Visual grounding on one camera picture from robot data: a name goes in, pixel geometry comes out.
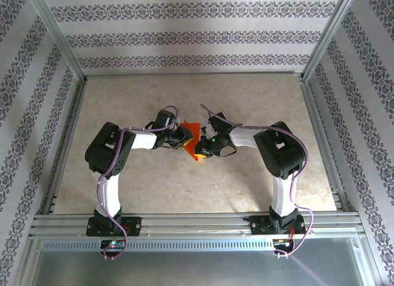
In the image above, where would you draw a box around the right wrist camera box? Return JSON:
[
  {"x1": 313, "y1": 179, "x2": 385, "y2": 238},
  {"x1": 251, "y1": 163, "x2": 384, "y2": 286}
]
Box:
[{"x1": 205, "y1": 111, "x2": 244, "y2": 136}]

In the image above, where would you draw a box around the aluminium mounting rail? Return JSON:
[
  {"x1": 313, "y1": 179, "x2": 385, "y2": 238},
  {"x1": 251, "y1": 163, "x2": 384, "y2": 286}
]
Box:
[{"x1": 29, "y1": 213, "x2": 366, "y2": 239}]

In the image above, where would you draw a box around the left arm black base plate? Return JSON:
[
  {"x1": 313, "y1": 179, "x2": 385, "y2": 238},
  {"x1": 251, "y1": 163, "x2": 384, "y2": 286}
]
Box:
[{"x1": 86, "y1": 216, "x2": 143, "y2": 237}]

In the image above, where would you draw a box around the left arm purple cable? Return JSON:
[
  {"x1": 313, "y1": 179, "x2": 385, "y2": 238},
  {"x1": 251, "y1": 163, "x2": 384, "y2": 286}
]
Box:
[{"x1": 97, "y1": 105, "x2": 181, "y2": 261}]

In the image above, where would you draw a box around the aluminium frame post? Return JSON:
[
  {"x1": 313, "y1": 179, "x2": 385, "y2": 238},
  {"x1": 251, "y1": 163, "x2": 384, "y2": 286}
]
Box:
[
  {"x1": 26, "y1": 0, "x2": 87, "y2": 83},
  {"x1": 301, "y1": 0, "x2": 361, "y2": 82}
]

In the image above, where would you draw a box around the aluminium table side rail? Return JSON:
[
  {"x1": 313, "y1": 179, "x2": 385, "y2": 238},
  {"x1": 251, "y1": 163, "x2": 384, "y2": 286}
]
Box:
[
  {"x1": 41, "y1": 79, "x2": 89, "y2": 216},
  {"x1": 301, "y1": 79, "x2": 353, "y2": 215}
]

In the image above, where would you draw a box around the grey metal sheet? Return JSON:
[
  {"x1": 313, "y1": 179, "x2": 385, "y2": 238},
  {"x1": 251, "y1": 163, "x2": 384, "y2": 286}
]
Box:
[{"x1": 29, "y1": 250, "x2": 372, "y2": 286}]

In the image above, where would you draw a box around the circuit board with green light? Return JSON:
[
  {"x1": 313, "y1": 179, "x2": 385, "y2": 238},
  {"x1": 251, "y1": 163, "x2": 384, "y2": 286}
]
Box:
[{"x1": 100, "y1": 239, "x2": 127, "y2": 249}]

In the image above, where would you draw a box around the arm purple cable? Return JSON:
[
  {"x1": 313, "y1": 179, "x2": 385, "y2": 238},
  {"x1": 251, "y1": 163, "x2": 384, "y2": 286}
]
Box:
[
  {"x1": 200, "y1": 103, "x2": 315, "y2": 258},
  {"x1": 97, "y1": 105, "x2": 181, "y2": 261}
]

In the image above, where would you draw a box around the aluminium table edge rail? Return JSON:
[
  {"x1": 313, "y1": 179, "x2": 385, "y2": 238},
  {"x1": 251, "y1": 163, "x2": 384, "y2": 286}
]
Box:
[{"x1": 84, "y1": 70, "x2": 304, "y2": 78}]

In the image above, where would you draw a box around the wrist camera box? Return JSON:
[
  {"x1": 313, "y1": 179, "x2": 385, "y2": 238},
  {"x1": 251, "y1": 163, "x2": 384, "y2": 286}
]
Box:
[
  {"x1": 205, "y1": 111, "x2": 244, "y2": 136},
  {"x1": 145, "y1": 109, "x2": 180, "y2": 133}
]

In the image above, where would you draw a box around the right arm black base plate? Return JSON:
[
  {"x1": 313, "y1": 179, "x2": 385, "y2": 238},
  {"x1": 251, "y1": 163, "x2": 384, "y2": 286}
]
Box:
[{"x1": 251, "y1": 216, "x2": 306, "y2": 237}]

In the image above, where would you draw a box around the slotted metal strip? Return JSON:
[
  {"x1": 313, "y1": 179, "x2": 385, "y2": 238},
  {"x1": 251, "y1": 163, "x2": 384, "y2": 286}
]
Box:
[{"x1": 41, "y1": 239, "x2": 278, "y2": 252}]

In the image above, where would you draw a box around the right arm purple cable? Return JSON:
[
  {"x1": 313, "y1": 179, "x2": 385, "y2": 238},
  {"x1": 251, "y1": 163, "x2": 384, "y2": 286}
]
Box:
[{"x1": 200, "y1": 103, "x2": 315, "y2": 258}]

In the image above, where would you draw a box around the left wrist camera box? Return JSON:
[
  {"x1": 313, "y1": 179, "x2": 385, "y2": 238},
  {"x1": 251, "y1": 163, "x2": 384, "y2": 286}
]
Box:
[{"x1": 145, "y1": 109, "x2": 180, "y2": 133}]

